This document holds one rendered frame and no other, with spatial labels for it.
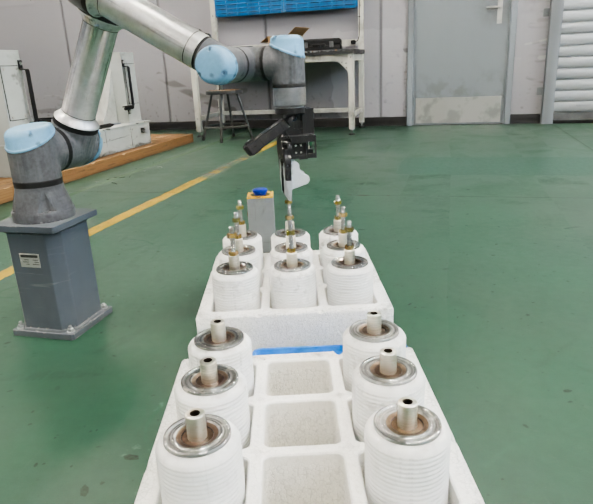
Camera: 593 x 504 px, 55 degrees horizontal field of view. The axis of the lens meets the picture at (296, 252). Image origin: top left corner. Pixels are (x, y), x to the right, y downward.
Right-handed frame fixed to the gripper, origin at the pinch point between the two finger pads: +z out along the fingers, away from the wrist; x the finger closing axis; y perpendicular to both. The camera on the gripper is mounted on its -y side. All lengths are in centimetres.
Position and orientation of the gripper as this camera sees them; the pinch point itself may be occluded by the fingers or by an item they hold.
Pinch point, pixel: (285, 193)
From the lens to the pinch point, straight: 135.5
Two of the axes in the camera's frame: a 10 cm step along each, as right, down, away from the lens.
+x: -1.8, -3.0, 9.4
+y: 9.8, -1.0, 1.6
